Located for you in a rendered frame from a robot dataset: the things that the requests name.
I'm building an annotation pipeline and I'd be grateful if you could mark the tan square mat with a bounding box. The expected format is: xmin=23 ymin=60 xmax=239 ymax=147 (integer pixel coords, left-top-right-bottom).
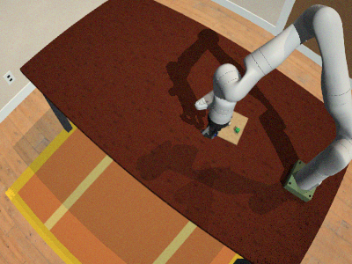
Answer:
xmin=217 ymin=111 xmax=248 ymax=145

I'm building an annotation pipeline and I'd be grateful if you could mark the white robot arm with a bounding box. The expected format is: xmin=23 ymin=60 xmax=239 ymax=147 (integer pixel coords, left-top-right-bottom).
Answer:
xmin=194 ymin=4 xmax=352 ymax=191

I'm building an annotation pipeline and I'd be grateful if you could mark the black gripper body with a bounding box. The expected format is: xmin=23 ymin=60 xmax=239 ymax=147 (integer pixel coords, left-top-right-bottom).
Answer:
xmin=207 ymin=114 xmax=230 ymax=131

